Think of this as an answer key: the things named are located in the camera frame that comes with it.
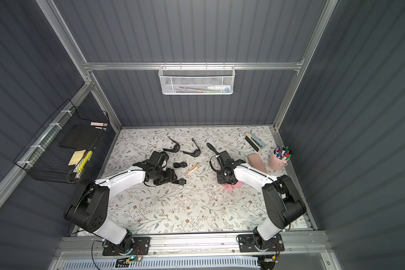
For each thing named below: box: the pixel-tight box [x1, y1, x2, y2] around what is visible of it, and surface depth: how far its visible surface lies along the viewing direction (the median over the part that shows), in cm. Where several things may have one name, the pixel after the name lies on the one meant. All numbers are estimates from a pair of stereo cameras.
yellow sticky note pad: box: [67, 149, 87, 166], surface depth 74 cm
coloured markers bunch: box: [273, 145, 293, 161], surface depth 93 cm
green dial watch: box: [175, 177, 187, 186], surface depth 95 cm
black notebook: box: [59, 123, 102, 151], surface depth 78 cm
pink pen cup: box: [268, 147, 291, 171], surface depth 93 cm
